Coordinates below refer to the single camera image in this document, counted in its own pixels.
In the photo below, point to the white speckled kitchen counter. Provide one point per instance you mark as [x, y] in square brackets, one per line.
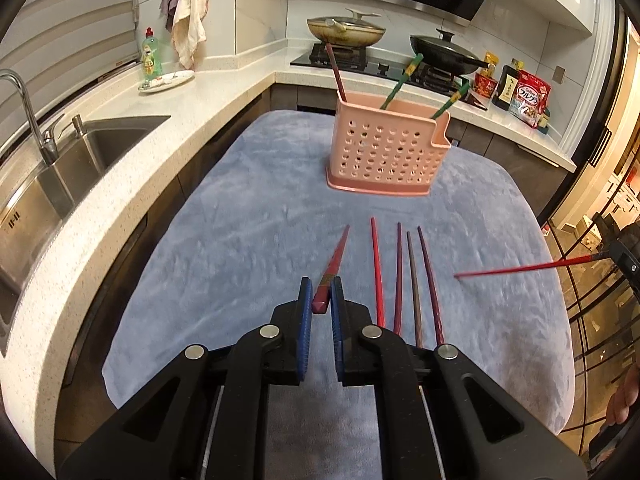
[125, 210]

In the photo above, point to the black gas stove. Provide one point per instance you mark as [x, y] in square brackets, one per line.
[360, 60]

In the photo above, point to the red white cereal bag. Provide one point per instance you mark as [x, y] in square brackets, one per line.
[532, 100]

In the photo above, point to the glass lid black knob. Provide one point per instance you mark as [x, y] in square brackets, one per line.
[442, 44]

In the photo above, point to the green dish soap bottle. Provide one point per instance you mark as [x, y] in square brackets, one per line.
[149, 57]

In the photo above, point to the yellow packet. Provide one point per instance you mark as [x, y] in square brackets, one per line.
[492, 60]

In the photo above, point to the red snack package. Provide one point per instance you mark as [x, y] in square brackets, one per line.
[484, 85]

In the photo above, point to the person's right hand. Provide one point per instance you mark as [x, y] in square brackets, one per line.
[622, 402]

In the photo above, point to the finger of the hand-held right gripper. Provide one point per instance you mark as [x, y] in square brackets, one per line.
[625, 262]

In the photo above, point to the brown chopstick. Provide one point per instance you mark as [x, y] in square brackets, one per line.
[414, 290]

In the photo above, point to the white hanging towel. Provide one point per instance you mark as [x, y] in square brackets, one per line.
[190, 20]

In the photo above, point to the black wok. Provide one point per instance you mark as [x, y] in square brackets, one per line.
[442, 60]

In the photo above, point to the grey-blue plush cloth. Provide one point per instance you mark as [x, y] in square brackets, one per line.
[225, 260]

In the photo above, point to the chrome soap dispenser pump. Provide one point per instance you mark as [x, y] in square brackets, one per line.
[77, 125]

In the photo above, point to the beige frying pan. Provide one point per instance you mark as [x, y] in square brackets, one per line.
[345, 37]

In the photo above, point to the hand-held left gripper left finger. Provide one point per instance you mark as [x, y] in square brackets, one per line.
[305, 330]

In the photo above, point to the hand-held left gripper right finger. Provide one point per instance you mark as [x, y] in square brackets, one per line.
[336, 330]

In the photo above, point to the glass lid beige knob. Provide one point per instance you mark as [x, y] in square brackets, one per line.
[350, 21]

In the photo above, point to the stainless steel sink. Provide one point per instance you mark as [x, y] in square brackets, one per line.
[100, 145]

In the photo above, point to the white plate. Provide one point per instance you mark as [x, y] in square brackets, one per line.
[167, 81]

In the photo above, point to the pink perforated utensil holder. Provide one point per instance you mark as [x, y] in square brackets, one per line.
[385, 155]

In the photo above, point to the grey wall socket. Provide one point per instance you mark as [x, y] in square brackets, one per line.
[559, 74]

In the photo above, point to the dark soy sauce bottle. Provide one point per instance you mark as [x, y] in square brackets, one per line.
[507, 87]

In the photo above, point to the dark red chopstick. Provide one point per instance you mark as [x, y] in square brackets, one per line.
[334, 72]
[430, 285]
[332, 265]
[398, 280]

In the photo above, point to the green chopstick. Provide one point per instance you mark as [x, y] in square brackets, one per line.
[402, 82]
[450, 102]

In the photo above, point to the white window blinds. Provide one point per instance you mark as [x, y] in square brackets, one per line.
[65, 35]

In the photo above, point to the chrome faucet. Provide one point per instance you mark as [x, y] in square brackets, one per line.
[30, 105]

